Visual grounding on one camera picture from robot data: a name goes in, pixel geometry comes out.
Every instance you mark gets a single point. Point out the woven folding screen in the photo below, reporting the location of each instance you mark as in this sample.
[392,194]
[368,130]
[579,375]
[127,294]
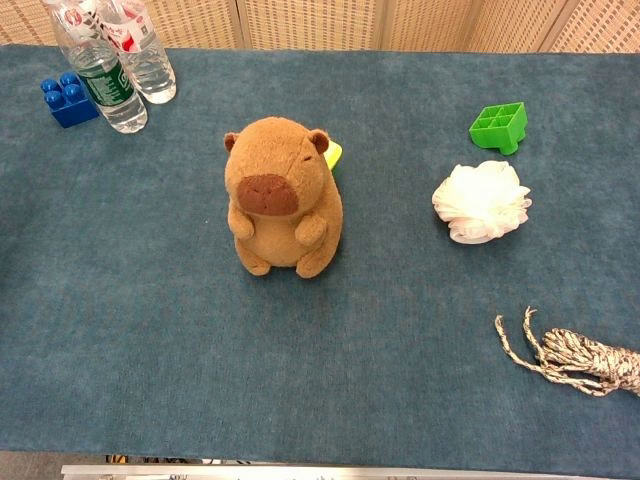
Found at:
[380,22]

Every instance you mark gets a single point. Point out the yellow plastic block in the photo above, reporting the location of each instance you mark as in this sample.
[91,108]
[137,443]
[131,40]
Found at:
[333,155]

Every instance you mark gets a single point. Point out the brown capybara plush toy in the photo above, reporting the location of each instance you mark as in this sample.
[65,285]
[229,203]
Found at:
[280,220]

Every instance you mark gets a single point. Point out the red label water bottle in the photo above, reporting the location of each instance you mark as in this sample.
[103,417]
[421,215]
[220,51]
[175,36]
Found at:
[147,65]

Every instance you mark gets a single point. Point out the white mesh bath sponge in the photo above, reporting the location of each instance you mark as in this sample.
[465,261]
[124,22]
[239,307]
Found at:
[480,202]

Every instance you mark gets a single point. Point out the aluminium frame rail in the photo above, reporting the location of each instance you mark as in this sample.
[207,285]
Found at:
[320,472]

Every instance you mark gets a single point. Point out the blue building block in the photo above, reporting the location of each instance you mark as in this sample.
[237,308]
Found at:
[67,102]

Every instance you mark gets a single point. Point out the green grid plastic block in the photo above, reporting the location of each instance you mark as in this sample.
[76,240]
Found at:
[500,129]

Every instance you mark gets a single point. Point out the green label water bottle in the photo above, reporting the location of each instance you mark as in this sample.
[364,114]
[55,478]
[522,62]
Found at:
[102,75]

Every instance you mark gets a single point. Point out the blue table cloth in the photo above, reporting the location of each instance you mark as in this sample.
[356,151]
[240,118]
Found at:
[320,325]

